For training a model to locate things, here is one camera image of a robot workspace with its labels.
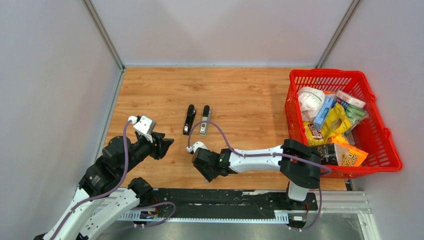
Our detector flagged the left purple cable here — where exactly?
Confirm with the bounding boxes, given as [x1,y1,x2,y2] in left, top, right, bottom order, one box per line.
[47,119,176,240]

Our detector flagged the green snack pack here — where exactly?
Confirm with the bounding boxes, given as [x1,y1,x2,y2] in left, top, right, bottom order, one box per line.
[345,105,368,130]

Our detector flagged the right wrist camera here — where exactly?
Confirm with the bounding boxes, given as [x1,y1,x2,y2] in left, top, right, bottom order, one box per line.
[186,141,208,155]

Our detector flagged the orange snack pack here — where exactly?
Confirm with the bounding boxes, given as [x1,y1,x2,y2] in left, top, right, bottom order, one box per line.
[328,134,369,167]

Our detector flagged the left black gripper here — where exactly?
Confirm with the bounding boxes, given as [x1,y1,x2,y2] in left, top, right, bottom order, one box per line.
[119,130,175,175]

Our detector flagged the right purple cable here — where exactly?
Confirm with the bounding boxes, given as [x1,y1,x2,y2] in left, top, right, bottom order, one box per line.
[187,120,332,231]

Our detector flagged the purple cable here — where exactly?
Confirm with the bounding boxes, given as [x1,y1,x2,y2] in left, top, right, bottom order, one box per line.
[187,120,332,231]
[47,119,176,240]

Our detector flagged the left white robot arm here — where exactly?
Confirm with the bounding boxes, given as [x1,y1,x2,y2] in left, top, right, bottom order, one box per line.
[35,132,174,240]

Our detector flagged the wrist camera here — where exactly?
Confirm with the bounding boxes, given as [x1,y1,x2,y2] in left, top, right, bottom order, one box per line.
[128,115,156,143]
[186,141,208,155]

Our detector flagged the white crumpled bag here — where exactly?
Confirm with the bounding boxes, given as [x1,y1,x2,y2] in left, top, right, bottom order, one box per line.
[297,86,325,122]

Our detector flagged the white red package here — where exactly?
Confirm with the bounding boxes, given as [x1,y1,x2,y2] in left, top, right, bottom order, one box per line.
[335,90,366,109]

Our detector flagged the grey and black stapler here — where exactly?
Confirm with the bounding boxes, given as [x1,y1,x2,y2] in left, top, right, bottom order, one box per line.
[199,105,211,137]

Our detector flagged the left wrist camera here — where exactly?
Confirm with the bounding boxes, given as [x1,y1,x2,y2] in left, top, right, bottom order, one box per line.
[128,115,156,143]

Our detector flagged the yellow chips bag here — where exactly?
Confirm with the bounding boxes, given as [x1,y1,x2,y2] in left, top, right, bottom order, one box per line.
[303,103,353,146]

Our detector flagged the red plastic basket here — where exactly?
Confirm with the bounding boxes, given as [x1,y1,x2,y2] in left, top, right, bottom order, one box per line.
[284,68,403,179]

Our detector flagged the slotted cable duct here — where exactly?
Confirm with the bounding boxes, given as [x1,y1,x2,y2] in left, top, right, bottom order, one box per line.
[119,209,290,224]

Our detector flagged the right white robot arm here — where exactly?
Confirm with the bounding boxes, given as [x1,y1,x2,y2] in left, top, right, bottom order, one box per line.
[186,139,325,210]

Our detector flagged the blue box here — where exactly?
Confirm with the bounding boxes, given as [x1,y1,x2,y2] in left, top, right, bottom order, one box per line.
[313,96,335,131]

